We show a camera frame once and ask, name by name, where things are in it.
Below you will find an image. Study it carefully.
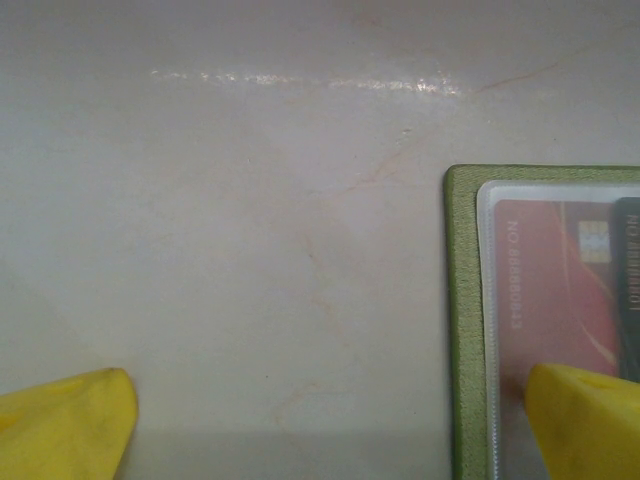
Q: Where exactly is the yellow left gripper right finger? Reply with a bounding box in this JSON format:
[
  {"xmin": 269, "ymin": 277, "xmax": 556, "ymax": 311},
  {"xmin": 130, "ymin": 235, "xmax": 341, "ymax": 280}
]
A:
[{"xmin": 522, "ymin": 362, "xmax": 640, "ymax": 480}]

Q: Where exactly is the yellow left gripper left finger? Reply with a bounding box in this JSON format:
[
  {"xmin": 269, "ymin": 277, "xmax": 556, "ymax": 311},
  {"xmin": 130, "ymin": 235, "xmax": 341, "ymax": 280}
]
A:
[{"xmin": 0, "ymin": 367, "xmax": 140, "ymax": 480}]

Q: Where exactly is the black VIP card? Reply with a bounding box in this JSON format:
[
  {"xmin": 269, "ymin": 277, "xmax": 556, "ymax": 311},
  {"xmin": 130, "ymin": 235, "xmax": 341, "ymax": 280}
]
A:
[{"xmin": 610, "ymin": 196, "xmax": 640, "ymax": 384}]

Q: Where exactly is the red credit card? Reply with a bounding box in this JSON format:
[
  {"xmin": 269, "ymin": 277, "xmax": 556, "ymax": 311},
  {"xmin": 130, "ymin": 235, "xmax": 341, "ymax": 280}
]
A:
[{"xmin": 492, "ymin": 198, "xmax": 621, "ymax": 401}]

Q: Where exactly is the green card holder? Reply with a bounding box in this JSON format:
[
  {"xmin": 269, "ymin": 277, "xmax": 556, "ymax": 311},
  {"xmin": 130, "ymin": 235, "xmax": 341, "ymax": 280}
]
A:
[{"xmin": 443, "ymin": 163, "xmax": 640, "ymax": 480}]

